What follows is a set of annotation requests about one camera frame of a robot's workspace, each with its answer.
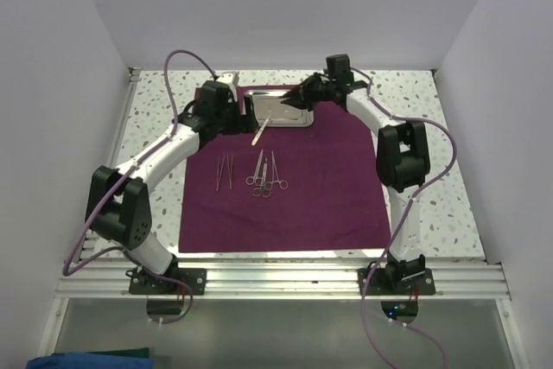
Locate steel scissors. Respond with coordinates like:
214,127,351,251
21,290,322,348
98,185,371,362
252,159,271,198

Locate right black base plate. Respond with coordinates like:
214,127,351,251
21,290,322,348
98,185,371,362
365,268,436,296

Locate steel clamp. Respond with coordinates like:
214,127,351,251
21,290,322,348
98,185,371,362
245,150,264,186

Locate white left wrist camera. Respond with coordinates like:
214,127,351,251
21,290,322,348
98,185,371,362
217,71,239,90

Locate green cloth piece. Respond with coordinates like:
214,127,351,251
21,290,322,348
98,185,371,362
94,347,150,359

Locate steel forceps with ring handles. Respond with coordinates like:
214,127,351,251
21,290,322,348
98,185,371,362
270,152,289,190

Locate aluminium left side rail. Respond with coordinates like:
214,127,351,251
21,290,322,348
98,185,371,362
73,67,142,264

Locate aluminium front rail frame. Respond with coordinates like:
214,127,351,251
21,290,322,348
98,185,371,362
38,250,530,368

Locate steel instrument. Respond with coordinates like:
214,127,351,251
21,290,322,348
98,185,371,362
251,114,271,147

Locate purple surgical cloth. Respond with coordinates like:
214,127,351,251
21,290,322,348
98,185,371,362
178,102,391,253

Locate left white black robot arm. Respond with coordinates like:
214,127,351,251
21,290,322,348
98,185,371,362
85,73,252,294

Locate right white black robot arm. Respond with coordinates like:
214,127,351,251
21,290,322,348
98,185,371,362
282,54,430,295

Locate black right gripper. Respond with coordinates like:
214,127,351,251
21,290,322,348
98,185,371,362
280,73,335,112

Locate steel tweezers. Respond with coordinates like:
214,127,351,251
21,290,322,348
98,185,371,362
216,155,226,191
226,154,233,190

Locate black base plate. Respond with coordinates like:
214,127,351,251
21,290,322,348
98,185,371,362
125,267,207,296
365,268,436,296

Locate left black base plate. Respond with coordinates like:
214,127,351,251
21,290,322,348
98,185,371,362
125,267,207,296

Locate blue cloth bundle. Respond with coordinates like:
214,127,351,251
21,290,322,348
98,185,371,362
26,353,154,369

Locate stainless steel instrument tray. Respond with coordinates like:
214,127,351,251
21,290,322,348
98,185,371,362
244,88,315,128

